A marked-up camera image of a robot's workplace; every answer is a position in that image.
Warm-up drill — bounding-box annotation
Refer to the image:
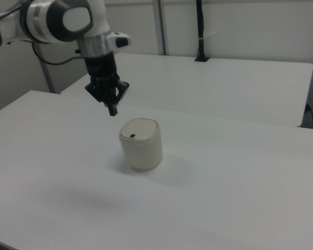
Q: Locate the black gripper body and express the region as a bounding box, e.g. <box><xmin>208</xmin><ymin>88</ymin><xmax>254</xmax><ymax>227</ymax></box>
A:
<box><xmin>84</xmin><ymin>52</ymin><xmax>120</xmax><ymax>80</ymax></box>

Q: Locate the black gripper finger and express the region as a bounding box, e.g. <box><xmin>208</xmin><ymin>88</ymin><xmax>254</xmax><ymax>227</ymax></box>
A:
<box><xmin>111</xmin><ymin>77</ymin><xmax>130</xmax><ymax>116</ymax></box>
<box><xmin>85</xmin><ymin>77</ymin><xmax>115</xmax><ymax>117</ymax></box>

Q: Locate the cream lidded trash bin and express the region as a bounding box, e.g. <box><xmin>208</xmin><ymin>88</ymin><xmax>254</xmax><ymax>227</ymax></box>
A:
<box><xmin>118</xmin><ymin>118</ymin><xmax>163</xmax><ymax>172</ymax></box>

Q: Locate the black pole with base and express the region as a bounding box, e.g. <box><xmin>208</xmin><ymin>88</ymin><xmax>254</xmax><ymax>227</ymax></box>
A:
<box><xmin>194</xmin><ymin>0</ymin><xmax>211</xmax><ymax>63</ymax></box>

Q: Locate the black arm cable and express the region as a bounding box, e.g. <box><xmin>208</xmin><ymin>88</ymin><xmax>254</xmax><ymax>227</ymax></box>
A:
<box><xmin>31</xmin><ymin>43</ymin><xmax>86</xmax><ymax>65</ymax></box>

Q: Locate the aluminium frame post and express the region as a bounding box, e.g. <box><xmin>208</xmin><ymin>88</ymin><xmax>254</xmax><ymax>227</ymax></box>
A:
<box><xmin>152</xmin><ymin>0</ymin><xmax>171</xmax><ymax>56</ymax></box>
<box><xmin>36</xmin><ymin>43</ymin><xmax>56</xmax><ymax>94</ymax></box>

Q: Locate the black power cable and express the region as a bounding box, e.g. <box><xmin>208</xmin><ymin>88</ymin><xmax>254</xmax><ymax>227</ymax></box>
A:
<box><xmin>305</xmin><ymin>103</ymin><xmax>313</xmax><ymax>130</ymax></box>

